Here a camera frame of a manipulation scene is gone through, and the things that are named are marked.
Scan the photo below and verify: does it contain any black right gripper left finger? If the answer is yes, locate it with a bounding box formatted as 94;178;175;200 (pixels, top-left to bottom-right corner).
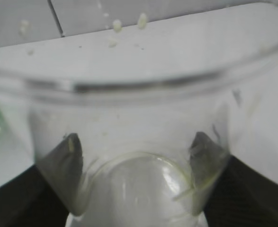
0;133;83;227

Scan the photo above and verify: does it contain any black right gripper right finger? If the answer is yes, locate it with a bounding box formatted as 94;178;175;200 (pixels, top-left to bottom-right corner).
189;131;278;227

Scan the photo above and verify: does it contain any transparent plastic cup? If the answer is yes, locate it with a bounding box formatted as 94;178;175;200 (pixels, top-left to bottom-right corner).
0;0;278;227

